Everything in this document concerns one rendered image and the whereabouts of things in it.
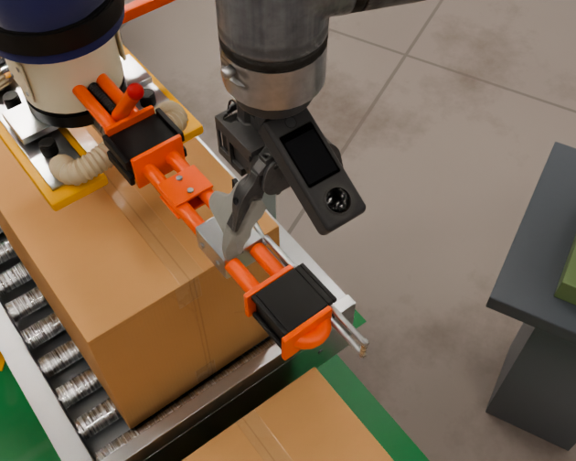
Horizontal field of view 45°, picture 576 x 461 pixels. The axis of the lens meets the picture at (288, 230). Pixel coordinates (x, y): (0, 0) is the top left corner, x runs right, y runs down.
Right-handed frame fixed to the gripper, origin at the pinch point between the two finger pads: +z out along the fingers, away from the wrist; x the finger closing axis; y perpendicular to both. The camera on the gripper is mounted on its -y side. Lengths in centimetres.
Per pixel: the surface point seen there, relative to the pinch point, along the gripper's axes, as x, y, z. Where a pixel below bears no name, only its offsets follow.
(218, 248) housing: 3.3, 10.7, 12.9
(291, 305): 1.1, -2.1, 12.1
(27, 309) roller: 26, 68, 84
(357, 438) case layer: -16, -3, 83
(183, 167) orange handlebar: -0.7, 25.7, 13.5
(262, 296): 3.2, 0.9, 12.1
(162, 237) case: 0, 38, 43
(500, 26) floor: -205, 113, 138
